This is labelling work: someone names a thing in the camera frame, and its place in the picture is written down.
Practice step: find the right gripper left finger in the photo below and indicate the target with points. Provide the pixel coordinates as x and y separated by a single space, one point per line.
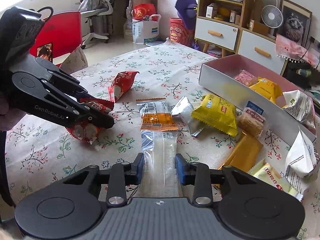
120 176

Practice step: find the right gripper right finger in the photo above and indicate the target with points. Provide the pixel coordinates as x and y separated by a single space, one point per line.
198 175

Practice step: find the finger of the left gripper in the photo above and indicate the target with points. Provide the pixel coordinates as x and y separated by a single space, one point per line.
94 111
59 79

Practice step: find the red snack bag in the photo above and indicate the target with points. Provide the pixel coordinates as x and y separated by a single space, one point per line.
88 130
121 84

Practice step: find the gold long snack packet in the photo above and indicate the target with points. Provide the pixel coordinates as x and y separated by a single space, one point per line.
244 154

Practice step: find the white orange snack packet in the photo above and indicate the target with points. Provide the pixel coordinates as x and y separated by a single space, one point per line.
159 142

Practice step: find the pale yellow cracker packet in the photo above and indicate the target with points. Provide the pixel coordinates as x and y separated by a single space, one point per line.
266 173

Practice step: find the yellow snack packet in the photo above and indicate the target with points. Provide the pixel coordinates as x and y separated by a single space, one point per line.
217 113

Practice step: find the silver foil snack packet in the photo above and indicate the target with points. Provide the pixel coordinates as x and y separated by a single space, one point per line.
184 109

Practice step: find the brown biscuit clear pack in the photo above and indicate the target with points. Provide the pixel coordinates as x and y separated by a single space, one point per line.
251 122

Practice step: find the pink clear cookie pack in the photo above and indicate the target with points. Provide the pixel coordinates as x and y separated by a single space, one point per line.
246 78

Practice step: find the yellow crimped snack bag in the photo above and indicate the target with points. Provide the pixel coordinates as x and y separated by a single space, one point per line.
268 89

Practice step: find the white printed snack bag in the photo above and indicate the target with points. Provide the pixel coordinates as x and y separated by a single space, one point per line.
300 106

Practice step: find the left hand purple glove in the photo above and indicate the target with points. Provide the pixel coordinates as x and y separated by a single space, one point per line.
9 116

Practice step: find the red chair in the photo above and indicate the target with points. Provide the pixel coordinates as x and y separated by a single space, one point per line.
60 35

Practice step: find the floral tablecloth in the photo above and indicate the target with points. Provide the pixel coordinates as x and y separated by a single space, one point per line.
99 155

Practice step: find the white office chair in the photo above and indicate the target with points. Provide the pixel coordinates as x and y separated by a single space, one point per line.
90 9

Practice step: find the white paper shopping bag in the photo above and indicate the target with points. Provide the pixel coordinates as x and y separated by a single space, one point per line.
145 31

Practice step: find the red gift bag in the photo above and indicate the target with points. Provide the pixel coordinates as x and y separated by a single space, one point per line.
143 11

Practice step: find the red cylindrical tin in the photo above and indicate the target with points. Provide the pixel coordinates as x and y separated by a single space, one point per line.
180 33

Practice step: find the purple plush toy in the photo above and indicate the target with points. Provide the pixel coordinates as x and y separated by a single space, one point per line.
187 11

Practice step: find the pink floral cloth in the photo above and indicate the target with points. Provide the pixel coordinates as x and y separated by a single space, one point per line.
291 50

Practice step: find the wooden drawer cabinet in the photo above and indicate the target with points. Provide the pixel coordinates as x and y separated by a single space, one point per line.
225 24

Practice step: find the white desk fan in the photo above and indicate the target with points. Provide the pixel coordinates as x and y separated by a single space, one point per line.
271 15

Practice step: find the framed cat picture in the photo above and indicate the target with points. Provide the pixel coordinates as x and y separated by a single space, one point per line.
296 22

